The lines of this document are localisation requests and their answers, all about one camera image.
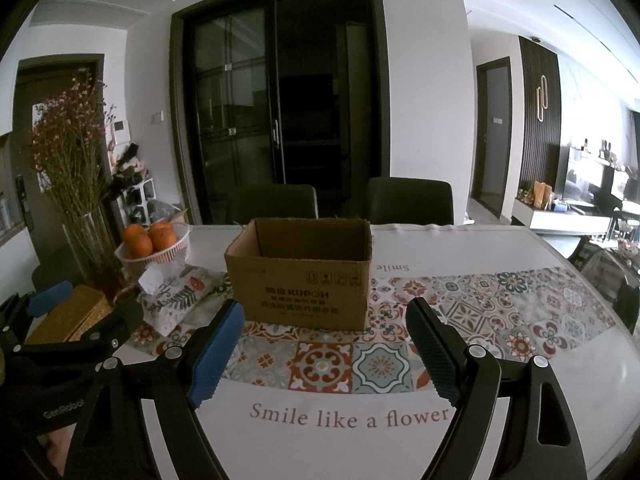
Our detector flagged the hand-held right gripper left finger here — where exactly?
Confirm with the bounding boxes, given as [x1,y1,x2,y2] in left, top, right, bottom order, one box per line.
[70,299,246,480]

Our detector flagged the television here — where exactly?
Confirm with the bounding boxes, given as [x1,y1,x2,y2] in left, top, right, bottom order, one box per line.
[562,167,626,206]

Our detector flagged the white fruit bowl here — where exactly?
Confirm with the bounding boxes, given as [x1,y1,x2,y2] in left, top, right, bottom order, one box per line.
[114,222,193,281]

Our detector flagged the dark slatted wall panel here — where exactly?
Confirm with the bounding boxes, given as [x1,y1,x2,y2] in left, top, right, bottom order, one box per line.
[517,35,561,201]

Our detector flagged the wooden ornament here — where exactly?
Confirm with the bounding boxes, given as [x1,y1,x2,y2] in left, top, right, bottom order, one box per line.
[532,180,555,210]

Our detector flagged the white cube shelf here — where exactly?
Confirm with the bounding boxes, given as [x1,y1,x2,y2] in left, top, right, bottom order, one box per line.
[107,142,156,226]

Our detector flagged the brown entrance door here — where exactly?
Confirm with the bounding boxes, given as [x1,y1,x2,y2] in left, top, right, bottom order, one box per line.
[10,54,108,281]

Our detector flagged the white low sideboard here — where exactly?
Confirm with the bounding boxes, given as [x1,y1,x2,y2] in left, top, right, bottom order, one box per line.
[512,200,621,235]

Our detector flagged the floral cloth tissue pouch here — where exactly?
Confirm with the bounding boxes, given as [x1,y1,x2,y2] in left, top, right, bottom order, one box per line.
[137,262,231,338]

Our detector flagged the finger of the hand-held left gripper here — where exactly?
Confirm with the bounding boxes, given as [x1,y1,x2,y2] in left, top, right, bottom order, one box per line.
[0,280,75,356]
[10,300,145,369]

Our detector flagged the dark dining chair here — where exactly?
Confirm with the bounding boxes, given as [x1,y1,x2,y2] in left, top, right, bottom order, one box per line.
[612,275,640,333]
[226,184,319,226]
[31,247,91,291]
[364,176,455,226]

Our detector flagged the brown cardboard box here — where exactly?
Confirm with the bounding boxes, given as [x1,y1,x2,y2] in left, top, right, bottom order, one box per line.
[223,217,373,332]

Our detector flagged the glass vase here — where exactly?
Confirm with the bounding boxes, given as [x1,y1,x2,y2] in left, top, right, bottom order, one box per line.
[62,212,123,291]

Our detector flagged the dark sliding glass door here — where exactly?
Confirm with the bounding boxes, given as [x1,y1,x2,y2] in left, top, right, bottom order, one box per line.
[170,0,391,226]

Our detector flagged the plaid blanket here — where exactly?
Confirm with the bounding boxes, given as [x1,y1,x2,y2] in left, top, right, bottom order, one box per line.
[567,239,636,301]

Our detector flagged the yellow woven basket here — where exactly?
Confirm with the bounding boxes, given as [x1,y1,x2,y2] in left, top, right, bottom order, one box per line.
[22,284,113,346]

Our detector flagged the dried flower bunch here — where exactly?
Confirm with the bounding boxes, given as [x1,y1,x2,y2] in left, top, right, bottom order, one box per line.
[30,72,118,241]

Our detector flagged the grey interior door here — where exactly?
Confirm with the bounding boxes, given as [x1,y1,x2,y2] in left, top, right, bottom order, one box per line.
[474,56,513,218]

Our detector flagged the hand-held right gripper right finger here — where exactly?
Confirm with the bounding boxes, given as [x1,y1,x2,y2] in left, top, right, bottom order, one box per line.
[405,296,588,480]

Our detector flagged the orange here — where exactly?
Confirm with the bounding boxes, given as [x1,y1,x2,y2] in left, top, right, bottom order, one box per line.
[123,224,154,259]
[150,221,179,252]

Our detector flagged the gold wall ornament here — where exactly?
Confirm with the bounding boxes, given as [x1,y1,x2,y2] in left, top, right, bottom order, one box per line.
[535,74,551,122]

